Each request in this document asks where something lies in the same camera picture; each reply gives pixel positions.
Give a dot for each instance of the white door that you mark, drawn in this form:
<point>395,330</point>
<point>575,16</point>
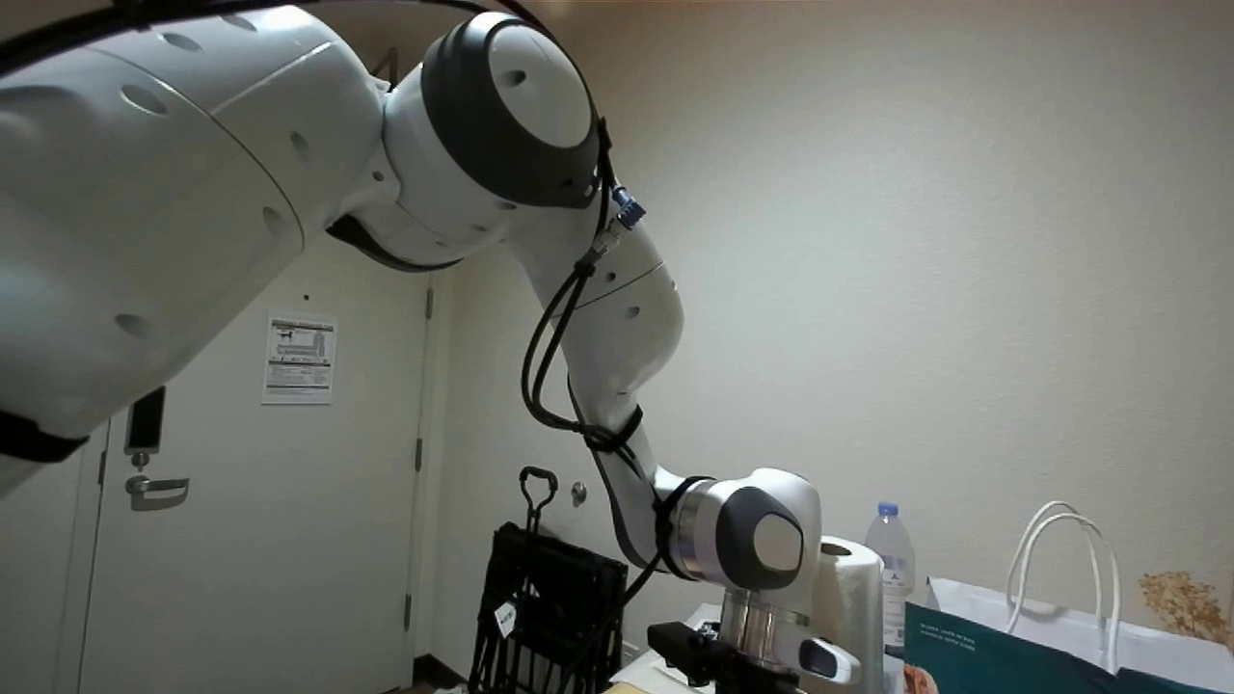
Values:
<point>289,565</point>

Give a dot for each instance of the paper notice on door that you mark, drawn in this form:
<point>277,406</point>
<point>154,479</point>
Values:
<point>300,365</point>

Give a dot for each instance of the green white paper bag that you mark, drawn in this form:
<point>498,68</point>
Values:
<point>1006,642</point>

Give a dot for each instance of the clear plastic water bottle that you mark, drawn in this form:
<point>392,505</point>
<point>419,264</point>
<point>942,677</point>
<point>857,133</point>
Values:
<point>889,538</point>

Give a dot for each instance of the silver door handle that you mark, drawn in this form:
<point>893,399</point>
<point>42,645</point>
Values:
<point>158,491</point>

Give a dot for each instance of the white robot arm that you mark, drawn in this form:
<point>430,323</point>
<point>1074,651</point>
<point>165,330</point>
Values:
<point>169,159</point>

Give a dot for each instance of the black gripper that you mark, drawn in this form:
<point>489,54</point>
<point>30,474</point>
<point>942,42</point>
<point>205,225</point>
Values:
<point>706,661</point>

